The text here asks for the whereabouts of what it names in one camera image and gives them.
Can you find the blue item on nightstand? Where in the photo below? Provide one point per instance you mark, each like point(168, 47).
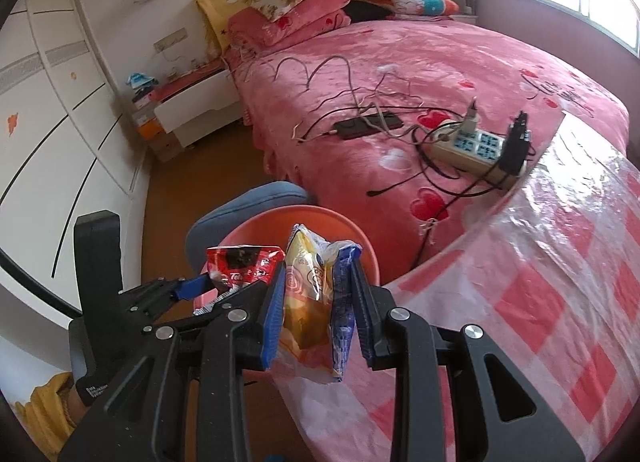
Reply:
point(139, 81)

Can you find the orange box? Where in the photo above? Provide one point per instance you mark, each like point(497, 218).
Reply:
point(149, 129)

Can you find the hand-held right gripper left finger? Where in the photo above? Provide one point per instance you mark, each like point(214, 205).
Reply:
point(272, 327)

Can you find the wall socket strip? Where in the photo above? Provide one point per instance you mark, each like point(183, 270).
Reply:
point(170, 39)

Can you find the black clothing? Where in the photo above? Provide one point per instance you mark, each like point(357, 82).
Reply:
point(367, 10)

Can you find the folded pink blanket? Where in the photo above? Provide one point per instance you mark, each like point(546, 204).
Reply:
point(300, 24)

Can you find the person's left forearm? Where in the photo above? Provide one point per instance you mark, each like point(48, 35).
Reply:
point(45, 412)

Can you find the red tea packet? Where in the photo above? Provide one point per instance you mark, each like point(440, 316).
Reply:
point(245, 262)

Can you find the yellow and blue snack packet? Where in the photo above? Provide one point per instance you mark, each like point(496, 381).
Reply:
point(305, 302)

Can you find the white wardrobe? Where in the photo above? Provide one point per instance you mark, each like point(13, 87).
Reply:
point(50, 91)

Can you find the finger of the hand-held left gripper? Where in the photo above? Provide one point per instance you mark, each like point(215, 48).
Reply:
point(190, 322)
point(197, 287)

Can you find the black power adapter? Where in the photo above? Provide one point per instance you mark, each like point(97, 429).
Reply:
point(515, 146)

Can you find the pink bed blanket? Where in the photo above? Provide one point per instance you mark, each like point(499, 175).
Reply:
point(425, 56)

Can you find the blue chair seat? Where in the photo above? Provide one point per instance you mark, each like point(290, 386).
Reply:
point(235, 207)

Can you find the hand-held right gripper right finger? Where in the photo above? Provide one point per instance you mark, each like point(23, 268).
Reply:
point(361, 322)

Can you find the white nightstand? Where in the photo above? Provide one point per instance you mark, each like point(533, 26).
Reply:
point(195, 101)

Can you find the orange plastic basin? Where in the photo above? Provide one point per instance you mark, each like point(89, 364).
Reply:
point(320, 217)

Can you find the white charger plug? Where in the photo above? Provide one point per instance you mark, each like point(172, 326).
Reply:
point(470, 121)

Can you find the white power strip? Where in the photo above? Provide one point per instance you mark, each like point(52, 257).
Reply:
point(480, 144)

